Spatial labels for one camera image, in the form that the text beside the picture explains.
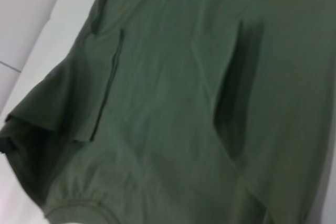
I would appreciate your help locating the dark green t-shirt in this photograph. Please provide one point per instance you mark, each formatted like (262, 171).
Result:
(170, 103)

